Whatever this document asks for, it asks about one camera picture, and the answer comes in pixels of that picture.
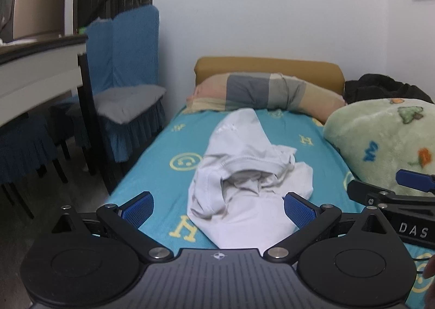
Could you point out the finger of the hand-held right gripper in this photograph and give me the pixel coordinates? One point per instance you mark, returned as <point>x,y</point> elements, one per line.
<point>365,190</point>
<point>415,180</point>

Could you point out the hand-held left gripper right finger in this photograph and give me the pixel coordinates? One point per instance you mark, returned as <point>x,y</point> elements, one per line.
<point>299,211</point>

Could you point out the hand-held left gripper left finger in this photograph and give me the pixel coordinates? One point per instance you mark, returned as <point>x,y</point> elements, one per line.
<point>137,209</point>

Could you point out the white t-shirt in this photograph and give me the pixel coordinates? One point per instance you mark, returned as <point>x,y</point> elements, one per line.
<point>238,166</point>

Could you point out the person's right hand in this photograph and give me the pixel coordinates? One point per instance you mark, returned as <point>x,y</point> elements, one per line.
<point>430,266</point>

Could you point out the bed with teal printed sheet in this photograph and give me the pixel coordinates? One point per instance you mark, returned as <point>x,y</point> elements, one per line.
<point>159,173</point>

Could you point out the green plush printed blanket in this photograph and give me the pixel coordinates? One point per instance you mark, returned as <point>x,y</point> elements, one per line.
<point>377,135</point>

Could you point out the black clothing heap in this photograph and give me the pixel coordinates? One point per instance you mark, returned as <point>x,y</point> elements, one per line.
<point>380,86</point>

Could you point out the grey seat cushion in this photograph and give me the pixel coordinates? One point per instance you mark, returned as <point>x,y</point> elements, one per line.
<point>127,100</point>

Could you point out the dark blue covered chair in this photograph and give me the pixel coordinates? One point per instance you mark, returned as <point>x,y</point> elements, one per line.
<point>23,149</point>

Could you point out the striped beige grey pillow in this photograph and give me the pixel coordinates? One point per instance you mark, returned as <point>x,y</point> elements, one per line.
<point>248,91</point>

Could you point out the tan padded headboard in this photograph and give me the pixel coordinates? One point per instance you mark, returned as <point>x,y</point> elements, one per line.
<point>268,67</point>

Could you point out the white desk with black legs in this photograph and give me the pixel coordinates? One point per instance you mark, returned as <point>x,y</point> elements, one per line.
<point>37,67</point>

